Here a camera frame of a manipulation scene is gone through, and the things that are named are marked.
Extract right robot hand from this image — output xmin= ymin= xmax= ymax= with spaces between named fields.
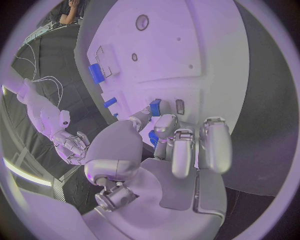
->
xmin=51 ymin=129 xmax=92 ymax=166

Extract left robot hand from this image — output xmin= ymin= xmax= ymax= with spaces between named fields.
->
xmin=81 ymin=99 xmax=234 ymax=240

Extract blue block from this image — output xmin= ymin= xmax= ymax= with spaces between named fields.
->
xmin=148 ymin=98 xmax=163 ymax=118

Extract white task board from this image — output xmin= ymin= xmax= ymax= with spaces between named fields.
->
xmin=73 ymin=0 xmax=251 ymax=151

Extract glowing light bar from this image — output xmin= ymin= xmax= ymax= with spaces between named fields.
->
xmin=1 ymin=157 xmax=53 ymax=188

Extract blue gear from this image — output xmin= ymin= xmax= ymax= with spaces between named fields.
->
xmin=147 ymin=129 xmax=161 ymax=150

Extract blue short cylinder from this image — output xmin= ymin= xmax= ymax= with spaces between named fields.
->
xmin=102 ymin=96 xmax=119 ymax=109

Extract blue long cylinder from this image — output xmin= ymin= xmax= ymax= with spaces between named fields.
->
xmin=86 ymin=63 xmax=107 ymax=85

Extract person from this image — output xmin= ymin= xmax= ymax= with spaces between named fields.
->
xmin=50 ymin=0 xmax=87 ymax=25

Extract white cable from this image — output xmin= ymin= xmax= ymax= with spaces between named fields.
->
xmin=13 ymin=42 xmax=39 ymax=81
xmin=30 ymin=75 xmax=65 ymax=109

